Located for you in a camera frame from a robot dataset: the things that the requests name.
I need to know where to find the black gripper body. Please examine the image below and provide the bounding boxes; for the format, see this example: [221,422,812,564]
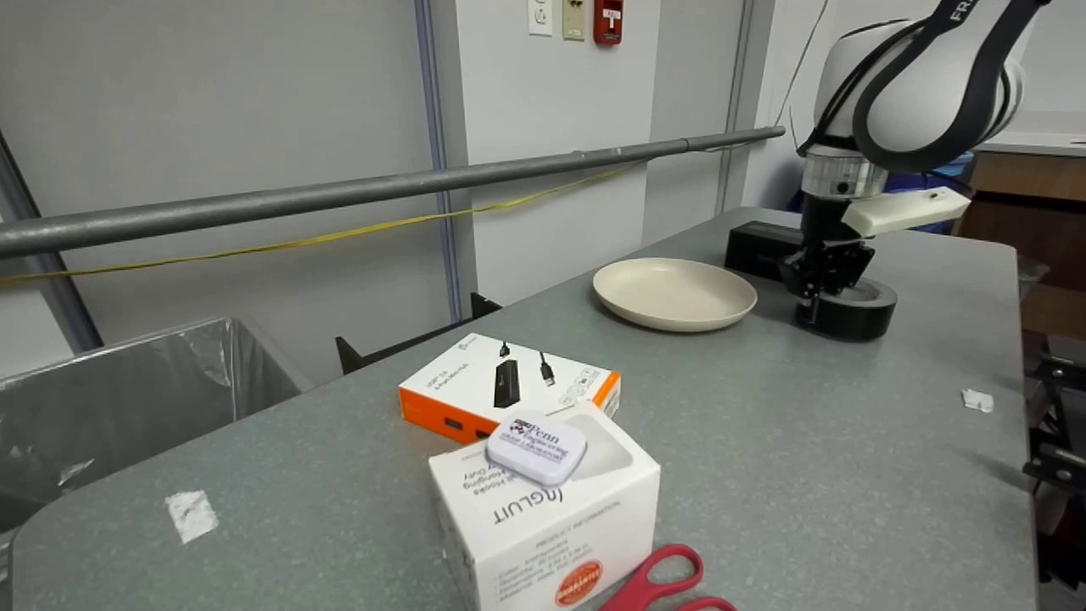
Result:
[781,190,879,297]

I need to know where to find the black masking tape roll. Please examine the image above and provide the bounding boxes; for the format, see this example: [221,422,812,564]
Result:
[790,275,899,345]

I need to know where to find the white round plate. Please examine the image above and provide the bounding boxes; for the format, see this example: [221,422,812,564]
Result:
[589,255,765,337]

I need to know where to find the black rectangular box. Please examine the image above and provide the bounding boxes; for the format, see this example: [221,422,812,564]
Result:
[722,217,808,284]

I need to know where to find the blue lined trash bin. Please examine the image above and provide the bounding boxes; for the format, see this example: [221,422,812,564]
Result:
[789,156,973,236]

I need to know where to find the wooden cabinet with white top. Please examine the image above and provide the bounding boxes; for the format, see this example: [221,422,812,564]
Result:
[951,106,1086,339]

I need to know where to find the black equipment stand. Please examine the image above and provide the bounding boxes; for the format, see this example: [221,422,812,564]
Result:
[1019,264,1086,589]

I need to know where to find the small white tin case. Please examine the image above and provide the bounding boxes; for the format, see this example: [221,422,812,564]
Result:
[482,410,589,493]

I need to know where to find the red fire alarm pull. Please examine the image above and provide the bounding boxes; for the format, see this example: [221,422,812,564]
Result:
[589,0,628,51]

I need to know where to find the orange and white flat box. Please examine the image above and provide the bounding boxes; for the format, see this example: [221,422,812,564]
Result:
[397,329,625,447]

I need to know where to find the white cube box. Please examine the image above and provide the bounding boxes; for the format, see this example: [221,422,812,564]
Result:
[424,405,664,611]

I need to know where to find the small white paper scrap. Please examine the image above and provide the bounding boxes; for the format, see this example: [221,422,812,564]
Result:
[162,485,224,551]

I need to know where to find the grey lined trash bin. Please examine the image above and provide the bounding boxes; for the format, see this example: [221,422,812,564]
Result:
[0,315,304,535]

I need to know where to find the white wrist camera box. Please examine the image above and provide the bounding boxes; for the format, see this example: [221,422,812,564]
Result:
[841,183,973,241]

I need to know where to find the red handled scissors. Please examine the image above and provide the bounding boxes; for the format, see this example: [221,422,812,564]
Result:
[599,539,741,611]

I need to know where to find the beige wall plate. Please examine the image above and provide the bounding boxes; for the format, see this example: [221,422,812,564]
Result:
[560,0,589,47]

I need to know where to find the white wall switch plate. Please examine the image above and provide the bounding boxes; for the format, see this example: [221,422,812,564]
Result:
[526,0,560,40]

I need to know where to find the grey metal rail pipe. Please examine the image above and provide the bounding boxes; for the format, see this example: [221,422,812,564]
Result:
[0,121,789,262]

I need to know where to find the yellow cord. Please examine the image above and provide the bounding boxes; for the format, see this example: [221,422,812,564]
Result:
[0,166,638,293]

